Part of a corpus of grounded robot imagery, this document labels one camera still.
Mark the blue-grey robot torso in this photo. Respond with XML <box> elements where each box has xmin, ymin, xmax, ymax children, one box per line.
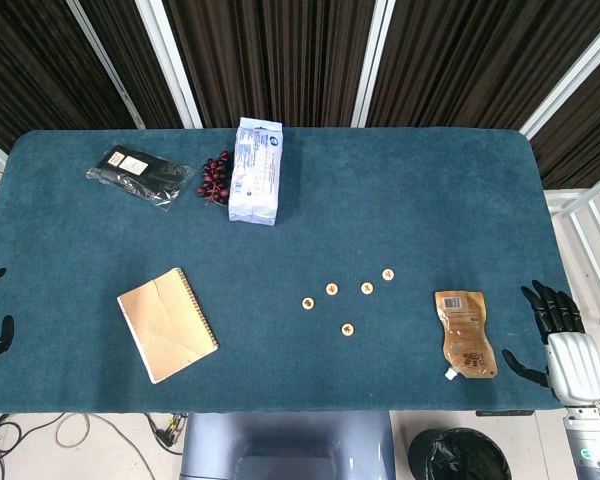
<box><xmin>179</xmin><ymin>410</ymin><xmax>396</xmax><ymax>480</ymax></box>

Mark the black trash bin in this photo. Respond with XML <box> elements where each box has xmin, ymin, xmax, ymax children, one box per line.
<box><xmin>407</xmin><ymin>427</ymin><xmax>512</xmax><ymax>480</ymax></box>

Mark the teal table cloth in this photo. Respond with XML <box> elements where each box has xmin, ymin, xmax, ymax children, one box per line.
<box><xmin>0</xmin><ymin>128</ymin><xmax>596</xmax><ymax>415</ymax></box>

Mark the white tissue pack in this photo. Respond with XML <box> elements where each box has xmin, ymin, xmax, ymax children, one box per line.
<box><xmin>228</xmin><ymin>117</ymin><xmax>285</xmax><ymax>227</ymax></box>

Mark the dark brown pleated curtain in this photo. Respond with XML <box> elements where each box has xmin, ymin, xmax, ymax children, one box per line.
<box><xmin>0</xmin><ymin>0</ymin><xmax>600</xmax><ymax>221</ymax></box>

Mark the dark red grape bunch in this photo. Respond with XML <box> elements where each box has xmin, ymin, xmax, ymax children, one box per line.
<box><xmin>197</xmin><ymin>150</ymin><xmax>233</xmax><ymax>206</ymax></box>

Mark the grey floor cable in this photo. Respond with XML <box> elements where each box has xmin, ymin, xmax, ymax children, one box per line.
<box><xmin>54</xmin><ymin>412</ymin><xmax>156</xmax><ymax>480</ymax></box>

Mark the black power plug cable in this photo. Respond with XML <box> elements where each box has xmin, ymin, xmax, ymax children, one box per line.
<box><xmin>146</xmin><ymin>411</ymin><xmax>189</xmax><ymax>456</ymax></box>

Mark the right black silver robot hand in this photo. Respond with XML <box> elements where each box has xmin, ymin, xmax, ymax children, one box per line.
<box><xmin>502</xmin><ymin>279</ymin><xmax>600</xmax><ymax>407</ymax></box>

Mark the white metal rack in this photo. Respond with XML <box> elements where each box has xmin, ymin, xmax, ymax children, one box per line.
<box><xmin>544</xmin><ymin>167</ymin><xmax>600</xmax><ymax>326</ymax></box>

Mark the brown spout pouch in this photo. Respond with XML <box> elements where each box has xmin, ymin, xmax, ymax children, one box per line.
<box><xmin>434</xmin><ymin>289</ymin><xmax>499</xmax><ymax>381</ymax></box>

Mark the white partition post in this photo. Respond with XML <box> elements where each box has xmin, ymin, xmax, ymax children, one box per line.
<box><xmin>134</xmin><ymin>0</ymin><xmax>204</xmax><ymax>129</ymax></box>
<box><xmin>64</xmin><ymin>0</ymin><xmax>146</xmax><ymax>130</ymax></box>
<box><xmin>519</xmin><ymin>22</ymin><xmax>600</xmax><ymax>141</ymax></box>
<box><xmin>350</xmin><ymin>0</ymin><xmax>396</xmax><ymax>127</ymax></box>

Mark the black item in plastic bag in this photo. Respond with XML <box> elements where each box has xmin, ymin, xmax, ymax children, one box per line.
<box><xmin>85</xmin><ymin>144</ymin><xmax>197</xmax><ymax>213</ymax></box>

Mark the tan spiral notebook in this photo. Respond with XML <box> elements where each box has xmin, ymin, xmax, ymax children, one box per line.
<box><xmin>116</xmin><ymin>267</ymin><xmax>220</xmax><ymax>385</ymax></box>

